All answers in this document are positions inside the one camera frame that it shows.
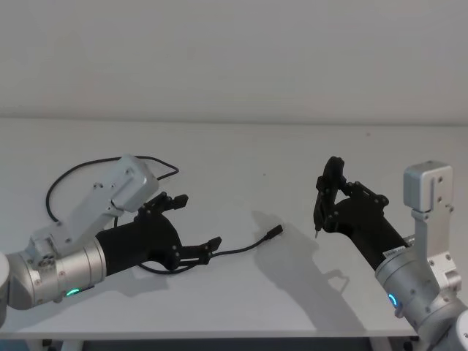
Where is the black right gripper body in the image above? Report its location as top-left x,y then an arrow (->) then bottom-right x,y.
326,196 -> 413,272

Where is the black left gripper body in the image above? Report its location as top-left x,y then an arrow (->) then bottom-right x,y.
94,211 -> 181,276

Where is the long black cable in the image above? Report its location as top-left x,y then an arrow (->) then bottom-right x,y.
45,155 -> 284,273

